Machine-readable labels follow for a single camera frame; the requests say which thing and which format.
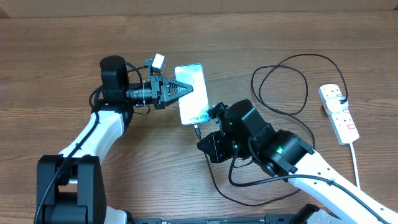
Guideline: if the white USB charger plug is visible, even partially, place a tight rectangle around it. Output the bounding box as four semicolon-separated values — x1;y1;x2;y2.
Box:
324;96;349;114

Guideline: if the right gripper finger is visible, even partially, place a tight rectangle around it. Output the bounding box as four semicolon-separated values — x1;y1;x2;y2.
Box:
197;131;224;163
207;102;229;123

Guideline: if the blue Samsung Galaxy smartphone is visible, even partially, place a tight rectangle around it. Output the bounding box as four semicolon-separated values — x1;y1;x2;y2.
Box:
174;63;210;125

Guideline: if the black USB charging cable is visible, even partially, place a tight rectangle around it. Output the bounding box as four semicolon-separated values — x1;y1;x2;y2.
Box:
193;54;349;207

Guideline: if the white power strip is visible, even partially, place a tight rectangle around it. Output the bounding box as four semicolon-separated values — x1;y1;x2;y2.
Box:
318;84;359;145

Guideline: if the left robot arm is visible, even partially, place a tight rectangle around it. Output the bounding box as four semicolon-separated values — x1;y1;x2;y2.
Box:
34;54;193;223

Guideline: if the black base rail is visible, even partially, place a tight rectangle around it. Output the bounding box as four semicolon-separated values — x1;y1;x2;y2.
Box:
124;203;343;224

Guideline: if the white power strip cord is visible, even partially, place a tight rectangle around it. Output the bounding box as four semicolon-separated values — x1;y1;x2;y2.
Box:
348;142;361;190

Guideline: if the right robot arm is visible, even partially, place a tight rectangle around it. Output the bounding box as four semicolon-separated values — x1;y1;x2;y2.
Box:
197;100;397;223

